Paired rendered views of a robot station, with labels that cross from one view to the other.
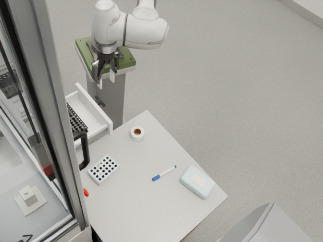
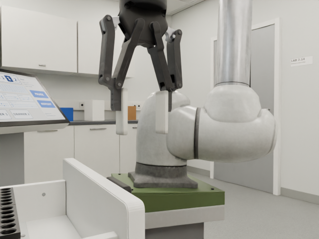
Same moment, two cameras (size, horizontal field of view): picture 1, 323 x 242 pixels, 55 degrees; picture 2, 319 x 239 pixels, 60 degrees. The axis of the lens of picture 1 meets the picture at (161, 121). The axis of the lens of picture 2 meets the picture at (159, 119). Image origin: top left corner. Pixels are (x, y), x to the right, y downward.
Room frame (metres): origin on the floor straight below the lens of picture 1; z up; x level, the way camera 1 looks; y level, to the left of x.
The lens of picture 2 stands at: (0.51, 0.10, 1.01)
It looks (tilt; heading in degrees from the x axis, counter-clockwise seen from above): 1 degrees down; 23
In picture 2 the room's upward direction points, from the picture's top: straight up
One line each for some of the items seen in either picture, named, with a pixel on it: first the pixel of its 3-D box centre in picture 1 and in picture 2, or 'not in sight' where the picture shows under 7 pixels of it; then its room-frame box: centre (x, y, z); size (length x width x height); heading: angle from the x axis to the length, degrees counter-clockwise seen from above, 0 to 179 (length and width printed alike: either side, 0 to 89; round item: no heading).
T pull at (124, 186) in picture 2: (98, 102); (109, 187); (0.84, 0.32, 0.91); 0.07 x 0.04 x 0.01; 53
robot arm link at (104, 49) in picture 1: (105, 42); not in sight; (0.91, 0.30, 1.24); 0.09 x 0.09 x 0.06
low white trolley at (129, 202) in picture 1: (135, 207); not in sight; (0.55, 0.02, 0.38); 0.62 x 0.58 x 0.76; 53
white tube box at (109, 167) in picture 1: (103, 169); not in sight; (0.56, 0.20, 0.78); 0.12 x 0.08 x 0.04; 149
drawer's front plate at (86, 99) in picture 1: (93, 108); (90, 213); (0.81, 0.33, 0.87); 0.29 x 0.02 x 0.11; 53
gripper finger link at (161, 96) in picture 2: (112, 76); (161, 112); (0.93, 0.28, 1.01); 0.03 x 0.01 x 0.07; 54
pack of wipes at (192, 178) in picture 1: (197, 182); not in sight; (0.62, -0.24, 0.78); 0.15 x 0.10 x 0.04; 66
